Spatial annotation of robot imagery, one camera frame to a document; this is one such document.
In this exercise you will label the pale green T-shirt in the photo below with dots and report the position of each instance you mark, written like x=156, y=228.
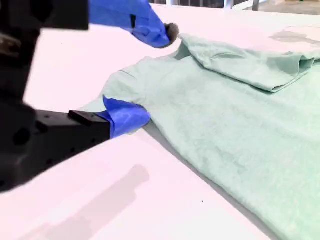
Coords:
x=225, y=137

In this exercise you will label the grey metal post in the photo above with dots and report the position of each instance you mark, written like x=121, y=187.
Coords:
x=255, y=4

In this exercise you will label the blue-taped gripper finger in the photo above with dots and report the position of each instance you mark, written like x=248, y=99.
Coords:
x=140, y=22
x=125, y=120

